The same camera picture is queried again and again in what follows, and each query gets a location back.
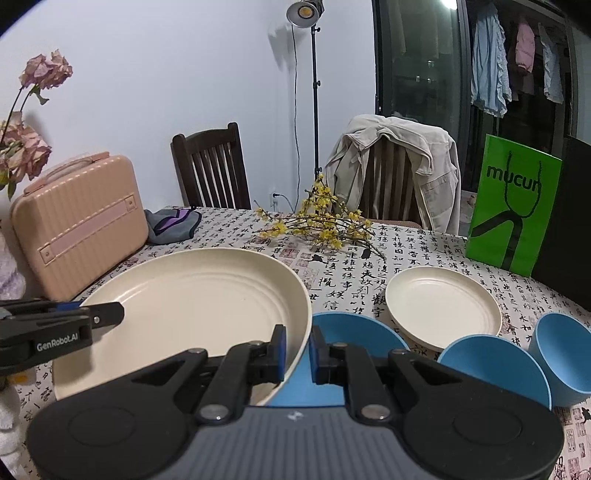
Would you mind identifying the cream round plate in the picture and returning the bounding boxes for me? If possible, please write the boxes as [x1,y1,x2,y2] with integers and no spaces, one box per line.
[52,247,314,407]
[385,266,503,350]

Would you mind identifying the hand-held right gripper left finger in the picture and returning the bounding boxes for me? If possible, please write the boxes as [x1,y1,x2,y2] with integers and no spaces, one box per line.
[130,324,288,423]

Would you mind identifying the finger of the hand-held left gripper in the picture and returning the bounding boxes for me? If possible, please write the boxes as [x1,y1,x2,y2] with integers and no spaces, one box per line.
[88,302,125,329]
[9,299,85,315]

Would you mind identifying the pink hanging garment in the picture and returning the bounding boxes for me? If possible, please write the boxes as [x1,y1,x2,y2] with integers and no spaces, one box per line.
[515,18,536,77]

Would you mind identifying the calligraphy printed tablecloth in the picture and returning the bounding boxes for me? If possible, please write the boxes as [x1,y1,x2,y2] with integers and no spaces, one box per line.
[0,205,591,480]

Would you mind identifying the black lamp cable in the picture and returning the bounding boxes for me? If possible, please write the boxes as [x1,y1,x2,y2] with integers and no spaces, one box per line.
[272,25,301,214]

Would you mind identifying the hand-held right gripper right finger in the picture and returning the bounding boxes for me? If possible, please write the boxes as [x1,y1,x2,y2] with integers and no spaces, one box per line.
[309,324,462,423]

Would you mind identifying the grey and purple cloth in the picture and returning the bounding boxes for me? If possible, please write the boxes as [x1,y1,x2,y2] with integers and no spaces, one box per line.
[144,206,201,245]

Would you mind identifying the black paper bag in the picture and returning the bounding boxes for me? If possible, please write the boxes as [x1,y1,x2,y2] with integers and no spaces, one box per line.
[531,134,591,298]

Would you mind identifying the green paper bag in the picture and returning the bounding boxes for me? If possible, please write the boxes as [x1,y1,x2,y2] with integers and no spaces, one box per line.
[465,134,563,278]

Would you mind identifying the pink dried flowers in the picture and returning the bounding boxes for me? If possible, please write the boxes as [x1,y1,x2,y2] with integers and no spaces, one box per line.
[0,50,74,201]

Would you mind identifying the pink ribbed hard case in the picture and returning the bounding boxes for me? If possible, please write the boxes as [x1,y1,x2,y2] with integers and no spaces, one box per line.
[10,152,151,303]

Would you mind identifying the black framed glass door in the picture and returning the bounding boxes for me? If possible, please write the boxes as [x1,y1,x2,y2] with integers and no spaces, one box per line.
[372,0,591,195]

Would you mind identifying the dark wooden chair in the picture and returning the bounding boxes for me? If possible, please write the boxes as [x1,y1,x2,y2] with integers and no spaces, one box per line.
[170,122,252,210]
[358,138,423,228]

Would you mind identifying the beige jacket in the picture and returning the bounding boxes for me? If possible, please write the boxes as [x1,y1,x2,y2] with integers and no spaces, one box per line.
[323,114,462,236]

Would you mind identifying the studio lamp on black stand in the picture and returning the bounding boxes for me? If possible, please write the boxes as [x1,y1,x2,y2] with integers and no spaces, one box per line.
[286,0,326,185]

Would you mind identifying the blue bowl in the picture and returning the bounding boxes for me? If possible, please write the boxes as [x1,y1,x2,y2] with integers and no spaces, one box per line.
[268,312,411,408]
[437,334,553,411]
[527,312,591,408]

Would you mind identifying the lavender fluffy cloth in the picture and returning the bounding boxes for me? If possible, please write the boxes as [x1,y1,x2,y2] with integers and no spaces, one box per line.
[0,226,26,301]

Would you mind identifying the light blue hanging shirt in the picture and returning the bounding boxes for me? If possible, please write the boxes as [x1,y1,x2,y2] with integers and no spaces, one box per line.
[538,23,565,104]
[470,2,511,118]

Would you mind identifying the yellow flower branch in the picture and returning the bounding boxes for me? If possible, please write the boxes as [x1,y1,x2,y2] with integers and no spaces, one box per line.
[254,174,386,259]

